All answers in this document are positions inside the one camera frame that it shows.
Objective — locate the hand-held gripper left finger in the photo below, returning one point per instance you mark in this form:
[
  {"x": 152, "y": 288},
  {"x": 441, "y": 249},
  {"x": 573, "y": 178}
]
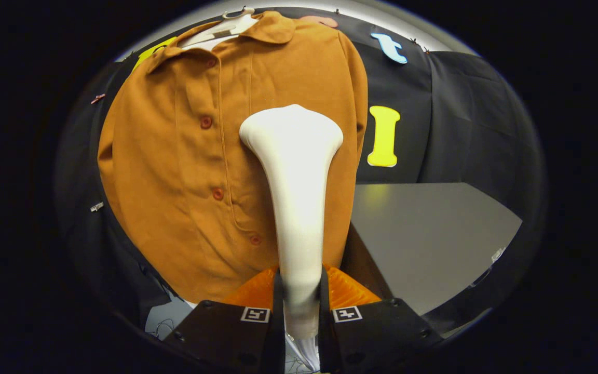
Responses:
[{"x": 278, "y": 322}]

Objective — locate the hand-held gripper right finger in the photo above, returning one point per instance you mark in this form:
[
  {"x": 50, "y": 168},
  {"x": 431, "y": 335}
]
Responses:
[{"x": 325, "y": 322}]

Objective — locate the white garment steamer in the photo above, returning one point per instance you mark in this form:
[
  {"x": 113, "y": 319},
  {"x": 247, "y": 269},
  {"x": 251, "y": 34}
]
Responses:
[{"x": 296, "y": 182}]

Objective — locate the orange button-up shirt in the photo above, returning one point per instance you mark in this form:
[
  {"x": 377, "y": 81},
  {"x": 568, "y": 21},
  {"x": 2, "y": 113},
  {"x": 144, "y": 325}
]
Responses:
[{"x": 174, "y": 182}]

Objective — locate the grey cabinet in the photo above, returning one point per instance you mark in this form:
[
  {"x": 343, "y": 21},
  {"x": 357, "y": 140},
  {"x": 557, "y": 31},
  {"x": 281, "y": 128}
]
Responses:
[{"x": 423, "y": 234}]

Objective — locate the small white clip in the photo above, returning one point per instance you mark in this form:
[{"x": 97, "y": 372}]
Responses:
[{"x": 96, "y": 206}]

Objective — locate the black backdrop cloth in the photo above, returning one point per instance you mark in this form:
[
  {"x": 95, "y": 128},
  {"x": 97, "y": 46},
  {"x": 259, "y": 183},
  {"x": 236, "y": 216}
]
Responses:
[{"x": 460, "y": 114}]

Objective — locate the small pink clip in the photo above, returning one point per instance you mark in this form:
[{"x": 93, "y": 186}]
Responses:
[{"x": 98, "y": 98}]

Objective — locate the row of black clips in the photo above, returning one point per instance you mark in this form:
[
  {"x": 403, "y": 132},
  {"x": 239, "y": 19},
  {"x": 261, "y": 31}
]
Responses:
[{"x": 413, "y": 40}]

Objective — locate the white mannequin torso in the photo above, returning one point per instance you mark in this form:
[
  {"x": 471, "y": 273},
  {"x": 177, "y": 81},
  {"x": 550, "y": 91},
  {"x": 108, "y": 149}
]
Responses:
[{"x": 226, "y": 28}]

